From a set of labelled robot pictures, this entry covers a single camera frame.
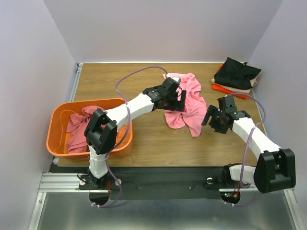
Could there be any light pink t shirt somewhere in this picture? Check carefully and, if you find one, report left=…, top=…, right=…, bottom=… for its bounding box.
left=163, top=73, right=207, bottom=137

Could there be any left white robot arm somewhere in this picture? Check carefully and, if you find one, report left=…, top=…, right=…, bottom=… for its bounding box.
left=84, top=76, right=186, bottom=189

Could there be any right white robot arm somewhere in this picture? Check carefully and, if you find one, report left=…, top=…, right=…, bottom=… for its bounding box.
left=202, top=95, right=296, bottom=194

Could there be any folded orange t shirt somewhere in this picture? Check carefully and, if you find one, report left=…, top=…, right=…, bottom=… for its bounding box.
left=211, top=64, right=249, bottom=100

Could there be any folded black t shirt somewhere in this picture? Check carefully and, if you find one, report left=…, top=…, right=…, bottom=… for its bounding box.
left=213, top=57, right=261, bottom=90

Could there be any folded beige t shirt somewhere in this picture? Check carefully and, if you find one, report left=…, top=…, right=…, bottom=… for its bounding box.
left=211, top=77, right=257, bottom=94

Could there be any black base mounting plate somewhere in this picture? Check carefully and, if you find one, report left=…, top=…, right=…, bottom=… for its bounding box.
left=49, top=165, right=264, bottom=201

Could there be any dusty rose shirt in basket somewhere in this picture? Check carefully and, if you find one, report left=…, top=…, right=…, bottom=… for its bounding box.
left=66, top=105, right=105, bottom=154

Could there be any orange plastic basket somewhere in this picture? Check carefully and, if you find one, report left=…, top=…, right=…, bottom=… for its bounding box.
left=46, top=98, right=133, bottom=161

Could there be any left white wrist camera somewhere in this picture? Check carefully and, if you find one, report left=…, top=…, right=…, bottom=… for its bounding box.
left=165, top=73, right=181, bottom=84

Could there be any aluminium frame rail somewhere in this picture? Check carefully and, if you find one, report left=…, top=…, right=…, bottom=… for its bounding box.
left=38, top=62, right=83, bottom=193

